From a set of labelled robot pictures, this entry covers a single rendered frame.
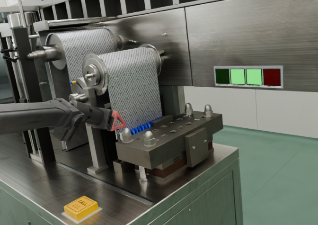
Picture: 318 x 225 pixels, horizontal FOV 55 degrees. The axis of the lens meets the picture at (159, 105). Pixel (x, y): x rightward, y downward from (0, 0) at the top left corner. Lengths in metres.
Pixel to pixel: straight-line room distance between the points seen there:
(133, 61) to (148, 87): 0.12
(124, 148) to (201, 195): 0.30
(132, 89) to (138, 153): 0.26
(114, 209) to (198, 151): 0.35
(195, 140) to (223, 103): 2.99
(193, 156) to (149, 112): 0.25
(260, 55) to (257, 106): 2.78
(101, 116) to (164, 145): 0.22
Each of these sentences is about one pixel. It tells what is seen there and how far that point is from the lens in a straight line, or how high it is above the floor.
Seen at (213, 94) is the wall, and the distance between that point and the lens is 4.08.
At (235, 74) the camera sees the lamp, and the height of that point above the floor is 1.19.
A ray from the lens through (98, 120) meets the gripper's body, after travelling 1.00.
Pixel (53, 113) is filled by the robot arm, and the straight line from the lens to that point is 0.81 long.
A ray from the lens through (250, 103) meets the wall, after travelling 3.84.
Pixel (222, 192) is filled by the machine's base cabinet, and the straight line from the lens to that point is 1.19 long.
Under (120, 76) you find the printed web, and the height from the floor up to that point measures 1.23.
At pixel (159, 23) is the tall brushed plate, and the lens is 1.28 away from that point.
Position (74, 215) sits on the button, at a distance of 0.92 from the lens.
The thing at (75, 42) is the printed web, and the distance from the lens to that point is 1.26.
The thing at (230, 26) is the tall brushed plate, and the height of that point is 1.35.
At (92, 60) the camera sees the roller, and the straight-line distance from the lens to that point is 1.07.
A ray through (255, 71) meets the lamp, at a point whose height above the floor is 1.20.
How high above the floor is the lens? 1.38
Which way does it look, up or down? 14 degrees down
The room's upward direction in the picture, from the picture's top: 7 degrees counter-clockwise
